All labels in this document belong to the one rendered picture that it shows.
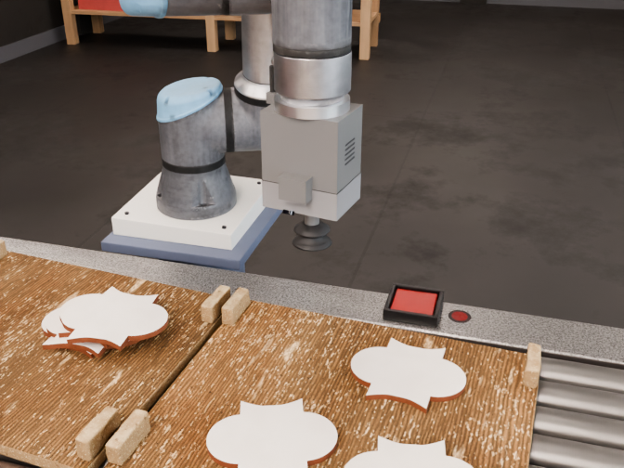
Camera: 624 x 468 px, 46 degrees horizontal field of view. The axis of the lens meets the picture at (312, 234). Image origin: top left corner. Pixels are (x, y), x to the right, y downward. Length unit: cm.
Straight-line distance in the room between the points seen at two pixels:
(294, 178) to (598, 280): 248
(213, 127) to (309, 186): 59
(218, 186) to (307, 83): 68
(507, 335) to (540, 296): 191
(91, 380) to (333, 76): 47
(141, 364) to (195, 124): 50
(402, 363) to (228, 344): 22
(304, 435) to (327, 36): 41
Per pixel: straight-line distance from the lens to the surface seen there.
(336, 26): 68
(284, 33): 69
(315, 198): 73
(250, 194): 143
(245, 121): 129
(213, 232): 130
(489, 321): 105
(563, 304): 291
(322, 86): 69
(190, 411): 85
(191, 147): 130
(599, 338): 106
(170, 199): 135
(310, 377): 89
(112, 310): 98
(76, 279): 113
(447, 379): 89
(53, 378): 94
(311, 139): 71
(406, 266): 303
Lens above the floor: 149
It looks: 27 degrees down
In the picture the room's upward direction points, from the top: straight up
